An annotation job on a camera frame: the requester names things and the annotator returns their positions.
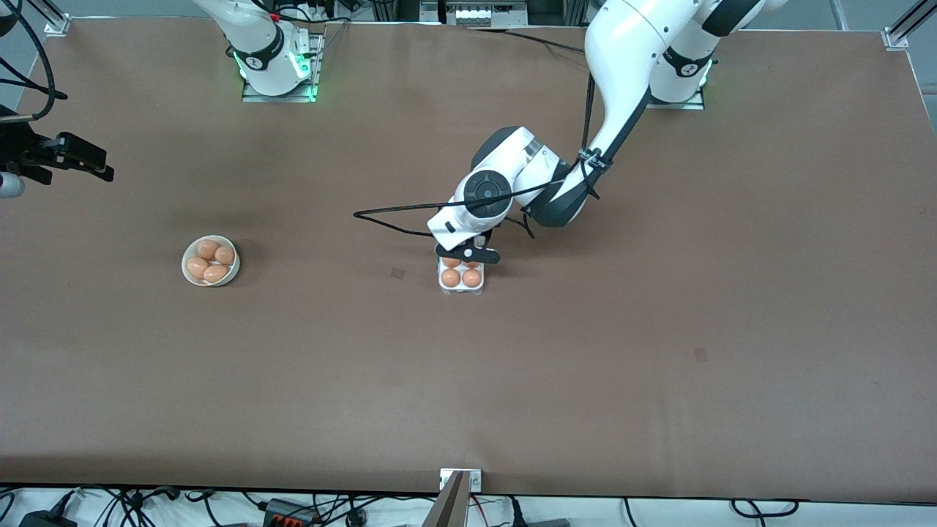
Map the clear plastic egg box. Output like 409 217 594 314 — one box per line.
436 252 486 296

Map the white round bowl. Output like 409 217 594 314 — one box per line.
181 235 242 288

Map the white power strip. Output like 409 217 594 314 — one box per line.
444 2 515 25

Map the black red power adapter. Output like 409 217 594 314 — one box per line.
262 498 321 527

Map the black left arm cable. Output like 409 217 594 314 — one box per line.
353 73 610 240

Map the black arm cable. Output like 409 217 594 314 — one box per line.
0 0 69 122
353 73 610 240

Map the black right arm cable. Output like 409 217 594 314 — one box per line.
0 0 69 122

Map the aluminium right arm base plate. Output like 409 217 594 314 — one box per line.
241 32 324 104

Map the aluminium camera post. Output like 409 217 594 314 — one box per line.
422 468 483 527

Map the aluminium left arm base plate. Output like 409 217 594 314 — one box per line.
643 61 710 111

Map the black looped cable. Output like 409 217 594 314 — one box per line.
731 498 800 520

